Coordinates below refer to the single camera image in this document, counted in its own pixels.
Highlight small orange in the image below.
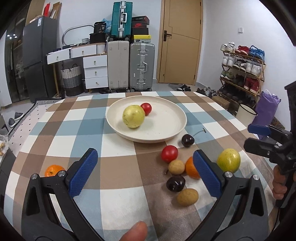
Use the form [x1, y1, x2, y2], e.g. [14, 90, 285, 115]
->
[44, 165, 65, 177]

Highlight brown kiwi fruit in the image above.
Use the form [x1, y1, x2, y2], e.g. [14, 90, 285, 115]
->
[177, 188, 199, 206]

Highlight cream oval plate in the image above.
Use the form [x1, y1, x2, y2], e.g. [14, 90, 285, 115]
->
[106, 95, 187, 143]

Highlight yellow black box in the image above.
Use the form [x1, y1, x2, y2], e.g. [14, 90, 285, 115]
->
[133, 35, 151, 43]

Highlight dark plum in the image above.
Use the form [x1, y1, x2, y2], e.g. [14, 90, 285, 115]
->
[166, 176, 186, 192]

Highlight purple bag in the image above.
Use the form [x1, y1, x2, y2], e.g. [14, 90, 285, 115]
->
[252, 89, 281, 126]

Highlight woven laundry basket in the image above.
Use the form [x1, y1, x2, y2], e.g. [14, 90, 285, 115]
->
[61, 64, 84, 97]

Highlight left hand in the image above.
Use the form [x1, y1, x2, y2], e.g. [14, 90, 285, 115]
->
[120, 221, 148, 241]

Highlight white drawer desk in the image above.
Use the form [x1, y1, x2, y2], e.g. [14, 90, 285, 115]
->
[47, 43, 109, 89]

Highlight wooden shoe rack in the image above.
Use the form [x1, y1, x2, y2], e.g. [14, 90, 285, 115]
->
[218, 42, 266, 109]

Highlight brown longan fruit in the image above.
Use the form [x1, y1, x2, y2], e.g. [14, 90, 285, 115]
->
[168, 160, 185, 175]

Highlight stacked shoe boxes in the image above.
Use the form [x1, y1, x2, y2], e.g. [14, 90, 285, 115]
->
[132, 16, 149, 35]

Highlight black refrigerator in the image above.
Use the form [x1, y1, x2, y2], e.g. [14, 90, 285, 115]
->
[23, 16, 58, 102]

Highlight red tomato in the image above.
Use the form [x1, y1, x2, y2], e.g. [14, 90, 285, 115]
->
[161, 145, 179, 163]
[141, 103, 152, 116]

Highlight checkered tablecloth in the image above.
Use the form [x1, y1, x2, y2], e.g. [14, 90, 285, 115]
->
[1, 91, 277, 240]

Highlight cream enamel bucket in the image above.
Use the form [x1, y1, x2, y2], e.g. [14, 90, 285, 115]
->
[236, 104, 257, 127]

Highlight silver suitcase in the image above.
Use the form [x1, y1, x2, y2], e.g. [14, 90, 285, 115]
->
[129, 42, 155, 91]

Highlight large orange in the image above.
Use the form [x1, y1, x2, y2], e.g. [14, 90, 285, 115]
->
[185, 157, 201, 179]

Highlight beige suitcase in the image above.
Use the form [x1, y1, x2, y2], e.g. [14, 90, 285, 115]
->
[107, 41, 130, 91]

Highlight dark cherry with stem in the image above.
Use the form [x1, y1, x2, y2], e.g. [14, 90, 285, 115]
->
[181, 128, 206, 148]

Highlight right hand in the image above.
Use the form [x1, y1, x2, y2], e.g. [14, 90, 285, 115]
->
[272, 165, 287, 200]

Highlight green yellow guava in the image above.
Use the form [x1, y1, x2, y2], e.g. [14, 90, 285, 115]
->
[216, 148, 241, 173]

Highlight wooden door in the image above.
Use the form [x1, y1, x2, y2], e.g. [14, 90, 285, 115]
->
[156, 1, 203, 85]

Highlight teal suitcase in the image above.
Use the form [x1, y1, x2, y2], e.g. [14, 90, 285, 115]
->
[110, 1, 133, 41]

